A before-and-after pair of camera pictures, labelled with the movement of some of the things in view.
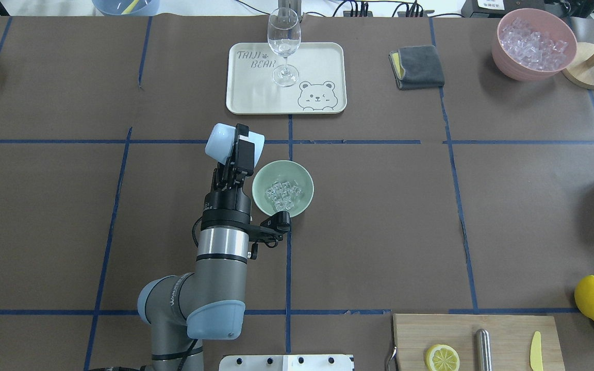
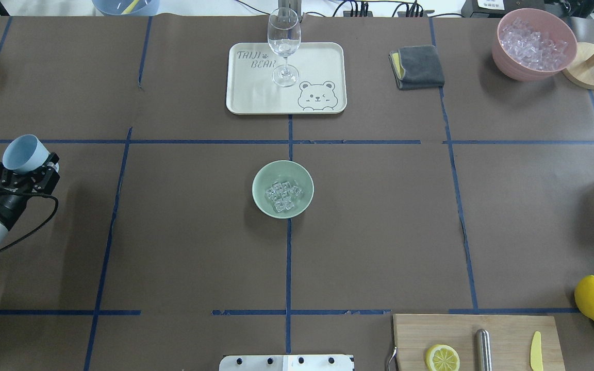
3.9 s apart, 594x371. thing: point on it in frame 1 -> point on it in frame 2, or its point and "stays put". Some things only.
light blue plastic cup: (220, 141) -> (25, 154)
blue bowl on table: (127, 7) stays put
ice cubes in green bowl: (283, 194) stays put
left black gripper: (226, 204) -> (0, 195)
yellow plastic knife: (535, 352) stays put
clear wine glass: (284, 35) stays put
